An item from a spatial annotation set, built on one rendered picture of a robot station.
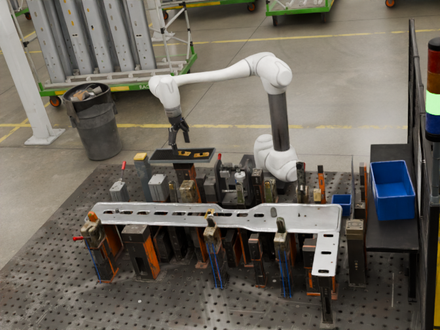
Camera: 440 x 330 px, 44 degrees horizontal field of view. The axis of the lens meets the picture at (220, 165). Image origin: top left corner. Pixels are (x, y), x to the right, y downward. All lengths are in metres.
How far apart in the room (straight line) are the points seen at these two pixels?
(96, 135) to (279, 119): 2.94
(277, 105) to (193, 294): 1.11
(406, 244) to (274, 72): 1.11
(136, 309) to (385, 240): 1.26
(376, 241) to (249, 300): 0.69
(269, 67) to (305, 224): 0.87
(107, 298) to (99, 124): 2.93
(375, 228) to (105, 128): 3.67
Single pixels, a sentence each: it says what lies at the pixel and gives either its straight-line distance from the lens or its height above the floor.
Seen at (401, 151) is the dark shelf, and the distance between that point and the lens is 3.11.
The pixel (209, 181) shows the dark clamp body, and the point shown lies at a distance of 2.92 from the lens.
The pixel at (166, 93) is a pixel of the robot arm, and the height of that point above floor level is 1.56.
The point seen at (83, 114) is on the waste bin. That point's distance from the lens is 5.54.
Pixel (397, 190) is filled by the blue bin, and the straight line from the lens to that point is 2.79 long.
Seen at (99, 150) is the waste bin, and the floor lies 0.13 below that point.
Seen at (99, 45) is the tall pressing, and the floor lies 0.68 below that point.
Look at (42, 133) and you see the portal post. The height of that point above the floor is 0.09.
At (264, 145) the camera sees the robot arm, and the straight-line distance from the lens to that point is 3.31.
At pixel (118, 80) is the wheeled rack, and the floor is 0.31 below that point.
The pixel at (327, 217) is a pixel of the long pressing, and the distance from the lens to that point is 2.67.
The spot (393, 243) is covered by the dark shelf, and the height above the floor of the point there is 1.03.
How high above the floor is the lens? 2.61
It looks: 30 degrees down
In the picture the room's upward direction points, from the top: 11 degrees counter-clockwise
